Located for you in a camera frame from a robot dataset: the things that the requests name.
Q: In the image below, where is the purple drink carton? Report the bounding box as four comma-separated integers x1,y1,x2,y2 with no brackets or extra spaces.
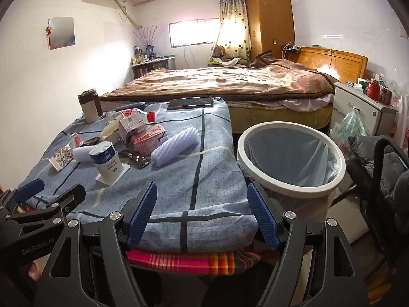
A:
119,115,145,144

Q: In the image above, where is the clear bottle with red cap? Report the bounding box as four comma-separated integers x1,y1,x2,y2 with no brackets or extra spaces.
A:
101,108,156,141

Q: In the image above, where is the wooden wardrobe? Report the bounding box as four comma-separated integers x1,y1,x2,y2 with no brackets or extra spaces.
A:
245,0,295,60

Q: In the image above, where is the white yoghurt cup blue label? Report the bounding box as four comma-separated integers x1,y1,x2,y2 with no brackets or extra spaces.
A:
89,141,121,178

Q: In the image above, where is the grey chair cushion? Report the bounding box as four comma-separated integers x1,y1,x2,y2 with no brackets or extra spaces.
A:
348,134,409,231

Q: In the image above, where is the black chair frame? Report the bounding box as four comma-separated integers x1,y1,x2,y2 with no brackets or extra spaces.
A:
347,136,409,263

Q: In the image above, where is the blue plaid cloth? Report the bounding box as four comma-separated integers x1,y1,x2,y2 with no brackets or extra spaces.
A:
16,97,259,253

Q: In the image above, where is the beige and brown thermos mug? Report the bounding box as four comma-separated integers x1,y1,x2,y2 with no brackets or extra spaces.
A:
77,88,103,124

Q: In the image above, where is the grey wall calendar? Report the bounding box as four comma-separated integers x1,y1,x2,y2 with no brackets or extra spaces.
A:
48,17,77,50

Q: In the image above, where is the window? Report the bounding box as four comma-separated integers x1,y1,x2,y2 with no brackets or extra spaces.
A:
169,19,221,48

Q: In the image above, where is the white nightstand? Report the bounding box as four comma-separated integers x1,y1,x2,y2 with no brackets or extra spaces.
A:
332,81,398,136

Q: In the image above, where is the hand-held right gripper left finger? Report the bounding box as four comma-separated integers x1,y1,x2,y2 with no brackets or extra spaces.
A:
37,181,158,307

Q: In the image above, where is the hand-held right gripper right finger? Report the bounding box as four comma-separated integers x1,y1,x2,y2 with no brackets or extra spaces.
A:
247,181,368,307

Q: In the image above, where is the colourful plaid cloth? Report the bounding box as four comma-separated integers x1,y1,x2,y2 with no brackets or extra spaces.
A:
126,249,263,276

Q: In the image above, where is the green plastic bag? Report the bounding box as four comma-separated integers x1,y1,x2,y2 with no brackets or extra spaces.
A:
329,107,368,154

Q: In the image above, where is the vase with branches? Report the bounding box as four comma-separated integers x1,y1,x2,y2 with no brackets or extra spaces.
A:
133,24,167,55

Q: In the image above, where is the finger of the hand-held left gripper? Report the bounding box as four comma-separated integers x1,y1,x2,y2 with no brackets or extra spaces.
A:
0,178,45,215
5,184,87,231

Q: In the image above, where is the white lid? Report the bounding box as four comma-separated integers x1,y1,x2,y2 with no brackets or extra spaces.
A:
96,163,131,186

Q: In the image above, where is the wooden bed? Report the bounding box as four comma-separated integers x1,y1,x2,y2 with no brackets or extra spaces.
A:
99,46,369,133

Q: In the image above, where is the brown blanket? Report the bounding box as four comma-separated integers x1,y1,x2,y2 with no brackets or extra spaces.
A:
99,51,341,103

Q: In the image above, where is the cluttered shelf desk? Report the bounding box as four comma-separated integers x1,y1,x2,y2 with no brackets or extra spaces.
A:
131,54,177,79

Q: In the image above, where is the white round trash bin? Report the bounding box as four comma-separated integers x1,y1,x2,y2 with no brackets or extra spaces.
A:
237,122,346,223

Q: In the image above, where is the black smartphone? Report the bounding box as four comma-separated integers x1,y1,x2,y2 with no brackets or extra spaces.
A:
168,96,213,111

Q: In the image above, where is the red printed box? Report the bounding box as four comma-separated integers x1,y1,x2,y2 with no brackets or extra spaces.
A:
379,86,393,104

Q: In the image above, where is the brown teddy bear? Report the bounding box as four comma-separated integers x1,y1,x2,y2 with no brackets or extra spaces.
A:
212,45,234,62

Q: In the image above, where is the pale bed sheet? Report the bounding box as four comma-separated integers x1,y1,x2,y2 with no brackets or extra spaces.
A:
230,94,334,112

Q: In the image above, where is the red and white plastic bag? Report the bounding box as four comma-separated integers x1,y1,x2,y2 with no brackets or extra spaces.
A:
393,94,409,151

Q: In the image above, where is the grey bin liner bag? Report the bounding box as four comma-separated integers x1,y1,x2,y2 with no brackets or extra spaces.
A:
243,128,339,221

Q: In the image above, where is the silver foil wrapper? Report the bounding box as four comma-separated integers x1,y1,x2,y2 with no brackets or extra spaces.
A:
120,152,151,169

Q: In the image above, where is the air conditioner pipe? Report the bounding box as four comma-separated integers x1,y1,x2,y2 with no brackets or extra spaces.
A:
113,0,143,28

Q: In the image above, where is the white foam roll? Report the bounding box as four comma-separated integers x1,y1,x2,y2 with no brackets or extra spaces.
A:
73,145,96,162

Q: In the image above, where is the pink drink carton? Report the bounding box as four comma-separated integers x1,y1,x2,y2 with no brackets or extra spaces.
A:
132,123,169,157

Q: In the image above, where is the lavender foam sleeve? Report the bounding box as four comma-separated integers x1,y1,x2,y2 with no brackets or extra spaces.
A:
150,126,200,167

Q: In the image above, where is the patterned curtain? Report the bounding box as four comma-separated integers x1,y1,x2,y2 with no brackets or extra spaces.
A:
218,0,253,66

